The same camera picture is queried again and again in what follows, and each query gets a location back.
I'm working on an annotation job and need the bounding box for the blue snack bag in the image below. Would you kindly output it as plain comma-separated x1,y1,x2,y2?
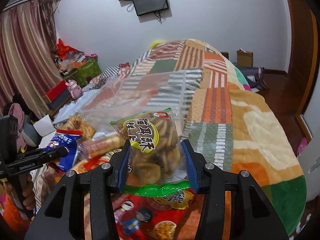
44,129,83,172

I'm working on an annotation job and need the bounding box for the orange fried snack bag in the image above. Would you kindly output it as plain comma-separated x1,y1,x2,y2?
62,116,96,140

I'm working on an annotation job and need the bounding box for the red instant noodle snack bag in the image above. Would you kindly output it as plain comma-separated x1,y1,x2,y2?
114,189,195,239

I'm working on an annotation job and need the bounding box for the brown cookie snack bag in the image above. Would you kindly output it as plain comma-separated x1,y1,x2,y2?
110,108,190,197

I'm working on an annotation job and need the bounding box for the left hand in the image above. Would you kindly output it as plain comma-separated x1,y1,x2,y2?
3,173,36,210

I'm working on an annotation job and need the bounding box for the long biscuit roll pack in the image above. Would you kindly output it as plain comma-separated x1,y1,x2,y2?
78,133,125,159

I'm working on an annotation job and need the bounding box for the red flat box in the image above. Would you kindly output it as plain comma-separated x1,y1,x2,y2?
43,80,67,103

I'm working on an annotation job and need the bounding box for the patchwork striped blanket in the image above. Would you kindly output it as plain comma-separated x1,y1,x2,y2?
32,38,307,240

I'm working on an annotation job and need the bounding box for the pink plush toy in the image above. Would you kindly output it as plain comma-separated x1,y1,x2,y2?
66,80,82,100

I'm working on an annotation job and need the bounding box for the pink striped curtain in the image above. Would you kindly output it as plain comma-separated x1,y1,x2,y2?
1,0,62,118

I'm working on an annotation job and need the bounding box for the clear plastic storage box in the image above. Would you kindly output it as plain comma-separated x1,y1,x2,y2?
75,68,203,140

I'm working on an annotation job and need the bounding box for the green storage box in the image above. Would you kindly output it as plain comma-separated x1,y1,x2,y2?
74,58,101,87

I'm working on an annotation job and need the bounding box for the red paper bag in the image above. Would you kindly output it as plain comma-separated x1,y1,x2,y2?
56,38,78,60

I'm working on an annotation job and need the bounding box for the wooden door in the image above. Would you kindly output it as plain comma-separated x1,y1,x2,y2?
281,0,318,140

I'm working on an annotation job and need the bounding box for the cardboard box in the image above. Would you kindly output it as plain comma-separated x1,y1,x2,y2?
236,48,253,68

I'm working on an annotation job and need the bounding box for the yellow plush ring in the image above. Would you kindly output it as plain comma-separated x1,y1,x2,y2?
147,39,166,51

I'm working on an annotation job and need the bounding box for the small wall monitor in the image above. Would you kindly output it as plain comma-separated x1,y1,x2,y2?
132,0,169,16

